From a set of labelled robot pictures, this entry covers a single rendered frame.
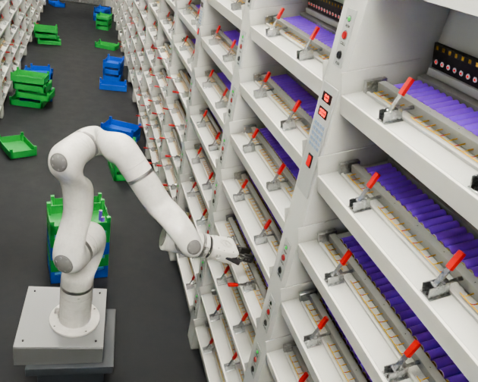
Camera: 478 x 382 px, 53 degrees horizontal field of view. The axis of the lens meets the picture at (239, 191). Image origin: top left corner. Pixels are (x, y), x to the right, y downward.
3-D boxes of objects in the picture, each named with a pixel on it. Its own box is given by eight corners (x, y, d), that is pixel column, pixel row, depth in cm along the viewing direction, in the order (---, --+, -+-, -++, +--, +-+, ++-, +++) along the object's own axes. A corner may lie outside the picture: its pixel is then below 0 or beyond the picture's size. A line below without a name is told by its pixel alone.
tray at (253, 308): (257, 339, 153) (256, 317, 148) (215, 230, 203) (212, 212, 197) (316, 322, 156) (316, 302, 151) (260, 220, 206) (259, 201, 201)
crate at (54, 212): (50, 235, 243) (50, 222, 239) (46, 214, 258) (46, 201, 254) (110, 230, 256) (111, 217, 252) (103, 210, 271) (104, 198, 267)
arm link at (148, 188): (161, 167, 142) (212, 248, 151) (147, 166, 157) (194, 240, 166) (136, 184, 140) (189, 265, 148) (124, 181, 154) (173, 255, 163)
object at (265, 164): (285, 236, 134) (284, 195, 126) (231, 145, 184) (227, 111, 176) (352, 220, 138) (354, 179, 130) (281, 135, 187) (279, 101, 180)
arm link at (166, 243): (207, 235, 157) (197, 230, 166) (170, 227, 152) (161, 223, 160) (201, 259, 157) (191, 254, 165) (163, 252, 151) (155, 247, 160)
